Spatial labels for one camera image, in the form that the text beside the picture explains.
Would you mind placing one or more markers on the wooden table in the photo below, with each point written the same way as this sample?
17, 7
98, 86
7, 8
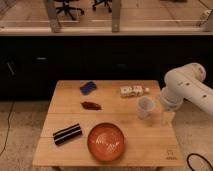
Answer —
147, 142

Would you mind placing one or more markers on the dark red brown object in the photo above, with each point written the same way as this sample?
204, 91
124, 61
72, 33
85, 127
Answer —
90, 106

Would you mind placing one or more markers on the black office chair left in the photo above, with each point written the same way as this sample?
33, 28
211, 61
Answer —
66, 8

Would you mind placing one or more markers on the black white striped block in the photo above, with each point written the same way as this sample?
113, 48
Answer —
68, 133

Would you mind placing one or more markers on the blue sponge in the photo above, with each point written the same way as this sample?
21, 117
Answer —
88, 87

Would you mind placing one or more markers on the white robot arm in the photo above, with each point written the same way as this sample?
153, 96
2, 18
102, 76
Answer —
185, 83

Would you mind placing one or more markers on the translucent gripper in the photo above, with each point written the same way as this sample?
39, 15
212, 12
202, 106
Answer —
167, 117

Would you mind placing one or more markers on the orange round bowl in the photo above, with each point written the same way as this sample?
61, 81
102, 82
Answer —
106, 142

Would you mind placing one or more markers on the white patterned box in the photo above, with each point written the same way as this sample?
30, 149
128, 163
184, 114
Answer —
131, 91

